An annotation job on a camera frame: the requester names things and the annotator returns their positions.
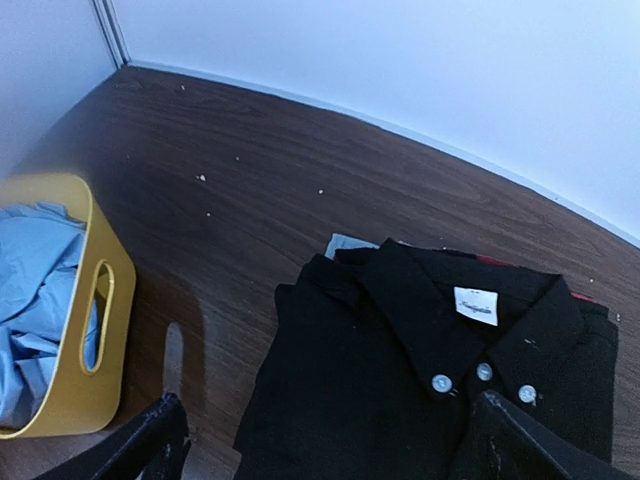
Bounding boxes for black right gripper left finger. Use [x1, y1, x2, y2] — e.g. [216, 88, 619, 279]
[39, 392, 191, 479]

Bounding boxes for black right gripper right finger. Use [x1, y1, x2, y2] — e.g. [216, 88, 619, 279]
[449, 390, 632, 479]

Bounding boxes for light blue long sleeve shirt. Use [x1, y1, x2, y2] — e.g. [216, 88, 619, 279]
[1, 202, 86, 430]

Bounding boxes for yellow plastic basket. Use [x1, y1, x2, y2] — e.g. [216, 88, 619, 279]
[1, 173, 136, 441]

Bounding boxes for black folded button shirt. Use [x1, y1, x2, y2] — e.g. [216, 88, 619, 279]
[234, 240, 618, 479]

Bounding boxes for aluminium left corner post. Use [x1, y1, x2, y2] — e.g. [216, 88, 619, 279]
[91, 0, 131, 69]

